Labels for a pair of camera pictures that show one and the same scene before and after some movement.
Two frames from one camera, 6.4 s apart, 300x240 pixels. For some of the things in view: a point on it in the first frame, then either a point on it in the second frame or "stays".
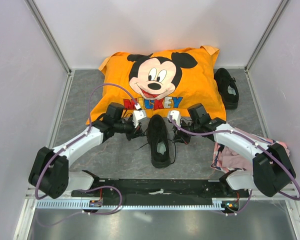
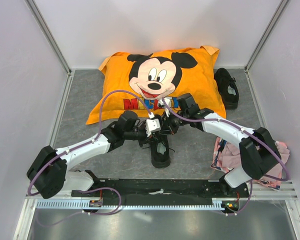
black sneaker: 228,88 stays
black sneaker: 157,137 stays
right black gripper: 180,133 -> 172,129
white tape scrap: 158,192 stays
